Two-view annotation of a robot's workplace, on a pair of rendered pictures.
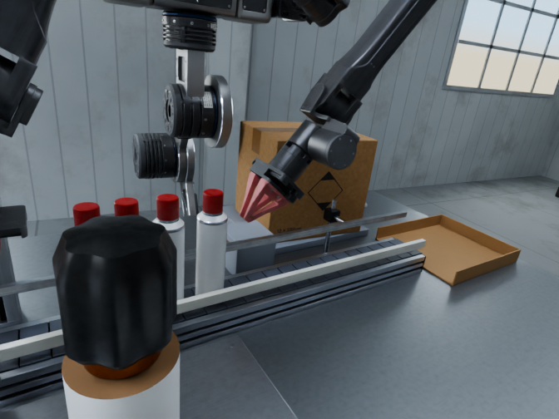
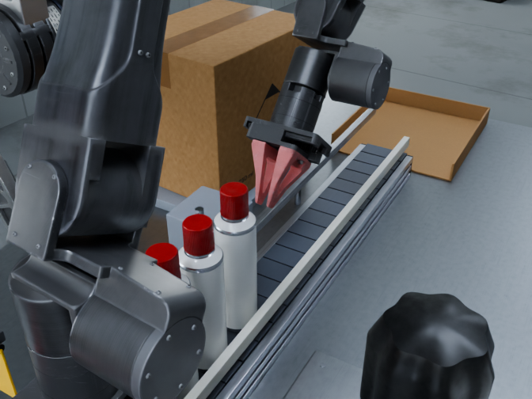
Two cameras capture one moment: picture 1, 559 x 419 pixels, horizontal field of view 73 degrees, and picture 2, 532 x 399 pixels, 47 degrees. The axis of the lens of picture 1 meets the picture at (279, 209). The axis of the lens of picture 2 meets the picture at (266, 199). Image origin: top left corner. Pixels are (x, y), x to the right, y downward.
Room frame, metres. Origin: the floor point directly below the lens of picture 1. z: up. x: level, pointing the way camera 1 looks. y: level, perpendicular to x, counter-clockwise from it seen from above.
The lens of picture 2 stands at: (0.02, 0.34, 1.46)
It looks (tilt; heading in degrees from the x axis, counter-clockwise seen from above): 33 degrees down; 334
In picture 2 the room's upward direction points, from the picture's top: straight up
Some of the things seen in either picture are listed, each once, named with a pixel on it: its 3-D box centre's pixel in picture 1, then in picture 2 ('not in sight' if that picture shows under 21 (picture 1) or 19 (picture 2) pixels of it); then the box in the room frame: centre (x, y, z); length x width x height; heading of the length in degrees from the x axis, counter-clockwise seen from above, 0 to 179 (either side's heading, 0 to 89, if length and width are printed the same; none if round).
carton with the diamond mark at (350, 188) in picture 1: (301, 177); (218, 96); (1.04, -0.05, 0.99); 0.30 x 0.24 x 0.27; 119
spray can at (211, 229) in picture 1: (210, 247); (236, 258); (0.58, 0.11, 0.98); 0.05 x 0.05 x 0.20
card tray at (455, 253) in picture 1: (446, 244); (412, 128); (0.99, -0.49, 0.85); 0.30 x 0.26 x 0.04; 125
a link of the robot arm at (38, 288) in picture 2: not in sight; (68, 302); (0.35, 0.32, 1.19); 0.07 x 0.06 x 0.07; 30
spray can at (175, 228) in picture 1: (168, 255); (203, 294); (0.53, 0.17, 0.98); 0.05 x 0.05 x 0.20
